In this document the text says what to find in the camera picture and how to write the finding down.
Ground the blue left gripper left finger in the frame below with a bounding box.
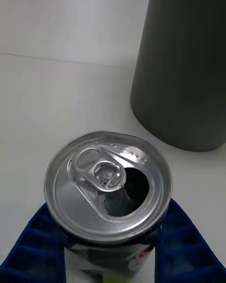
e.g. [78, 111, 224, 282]
[0, 202, 67, 283]

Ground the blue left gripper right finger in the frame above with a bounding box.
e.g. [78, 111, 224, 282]
[154, 197, 226, 283]

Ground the silver-top drink can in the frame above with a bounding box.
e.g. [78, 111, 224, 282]
[44, 131, 174, 283]

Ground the grey plastic waste bin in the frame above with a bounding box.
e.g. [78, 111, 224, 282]
[129, 0, 226, 152]

